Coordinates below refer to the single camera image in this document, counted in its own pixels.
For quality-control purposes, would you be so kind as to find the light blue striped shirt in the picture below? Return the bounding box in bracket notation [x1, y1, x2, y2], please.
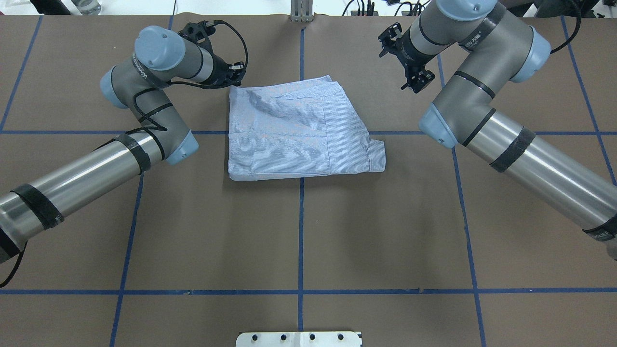
[228, 75, 386, 181]

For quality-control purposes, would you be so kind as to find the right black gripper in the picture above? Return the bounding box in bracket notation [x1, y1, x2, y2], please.
[395, 31, 435, 93]

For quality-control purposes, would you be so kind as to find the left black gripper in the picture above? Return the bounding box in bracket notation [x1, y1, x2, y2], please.
[207, 55, 246, 88]

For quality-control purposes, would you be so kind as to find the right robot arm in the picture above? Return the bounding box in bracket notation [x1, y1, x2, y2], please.
[378, 0, 616, 259]

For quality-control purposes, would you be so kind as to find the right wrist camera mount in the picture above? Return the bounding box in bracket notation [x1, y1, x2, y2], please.
[377, 22, 402, 58]

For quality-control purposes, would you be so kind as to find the aluminium frame post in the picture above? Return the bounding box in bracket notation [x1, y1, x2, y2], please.
[290, 0, 314, 23]

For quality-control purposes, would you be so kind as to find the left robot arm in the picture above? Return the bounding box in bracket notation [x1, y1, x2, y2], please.
[0, 20, 248, 262]

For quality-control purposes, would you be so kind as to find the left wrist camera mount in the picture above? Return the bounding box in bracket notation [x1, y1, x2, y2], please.
[178, 21, 216, 51]

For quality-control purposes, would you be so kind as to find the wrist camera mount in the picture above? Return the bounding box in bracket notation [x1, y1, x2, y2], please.
[377, 22, 402, 58]
[178, 21, 216, 51]

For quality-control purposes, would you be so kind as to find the electronics board with wires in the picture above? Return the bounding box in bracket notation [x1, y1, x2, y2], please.
[341, 0, 431, 17]

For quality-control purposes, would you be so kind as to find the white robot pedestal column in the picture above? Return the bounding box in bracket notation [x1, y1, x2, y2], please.
[235, 331, 363, 347]

